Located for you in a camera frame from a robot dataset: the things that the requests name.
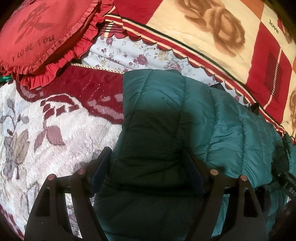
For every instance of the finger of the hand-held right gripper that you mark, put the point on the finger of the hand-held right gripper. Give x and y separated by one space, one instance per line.
289 184

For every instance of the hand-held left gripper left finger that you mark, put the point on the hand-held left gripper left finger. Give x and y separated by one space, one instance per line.
101 168

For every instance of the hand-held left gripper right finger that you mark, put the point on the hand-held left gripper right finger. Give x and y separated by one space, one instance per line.
196 176

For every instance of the green puffer jacket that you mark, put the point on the green puffer jacket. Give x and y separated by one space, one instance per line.
175 120

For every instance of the red and white floral blanket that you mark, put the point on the red and white floral blanket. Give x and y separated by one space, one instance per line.
53 129

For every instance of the light blue floral bedsheet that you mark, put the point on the light blue floral bedsheet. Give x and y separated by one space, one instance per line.
129 55

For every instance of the green cloth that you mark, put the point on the green cloth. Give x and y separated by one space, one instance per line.
4 79

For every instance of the red heart-shaped ruffled pillow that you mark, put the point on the red heart-shaped ruffled pillow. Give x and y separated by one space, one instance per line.
41 34

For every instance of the red and cream rose quilt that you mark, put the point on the red and cream rose quilt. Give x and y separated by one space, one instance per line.
208 30

